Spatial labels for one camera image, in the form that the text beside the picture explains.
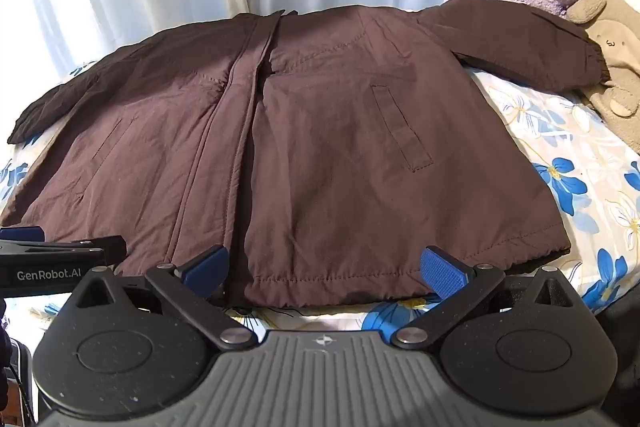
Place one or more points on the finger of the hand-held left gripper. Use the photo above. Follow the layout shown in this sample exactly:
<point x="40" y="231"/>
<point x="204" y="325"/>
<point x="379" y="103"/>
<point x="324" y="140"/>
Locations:
<point x="20" y="233"/>
<point x="95" y="243"/>

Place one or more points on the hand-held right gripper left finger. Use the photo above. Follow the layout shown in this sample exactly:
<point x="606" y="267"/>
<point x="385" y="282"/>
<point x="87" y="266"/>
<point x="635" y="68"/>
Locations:
<point x="206" y="265"/>

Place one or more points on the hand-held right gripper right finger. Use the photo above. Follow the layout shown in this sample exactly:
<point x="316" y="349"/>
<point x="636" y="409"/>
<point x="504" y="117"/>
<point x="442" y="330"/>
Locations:
<point x="443" y="270"/>

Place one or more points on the brown jacket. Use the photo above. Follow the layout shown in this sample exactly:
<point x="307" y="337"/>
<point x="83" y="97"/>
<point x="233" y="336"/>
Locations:
<point x="320" y="147"/>

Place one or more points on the floral bed sheet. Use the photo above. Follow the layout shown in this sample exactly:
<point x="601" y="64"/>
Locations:
<point x="565" y="167"/>

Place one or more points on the beige plush toy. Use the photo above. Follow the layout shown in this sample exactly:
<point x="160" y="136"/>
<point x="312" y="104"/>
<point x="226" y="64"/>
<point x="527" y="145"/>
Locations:
<point x="612" y="42"/>

